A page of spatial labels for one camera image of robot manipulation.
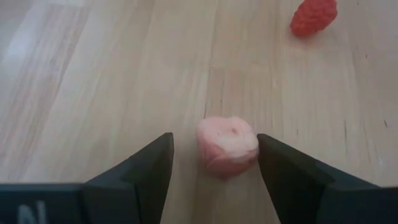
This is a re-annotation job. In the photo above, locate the red toy raspberry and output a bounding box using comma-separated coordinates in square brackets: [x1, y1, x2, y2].
[290, 0, 338, 38]

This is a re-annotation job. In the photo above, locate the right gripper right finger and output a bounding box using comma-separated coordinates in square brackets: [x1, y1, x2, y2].
[256, 133, 398, 224]

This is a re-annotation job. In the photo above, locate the pink toy fruit half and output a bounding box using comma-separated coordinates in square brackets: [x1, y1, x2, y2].
[195, 116, 260, 180]

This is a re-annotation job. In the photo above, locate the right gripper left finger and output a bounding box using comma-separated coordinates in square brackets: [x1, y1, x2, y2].
[82, 132, 175, 224]

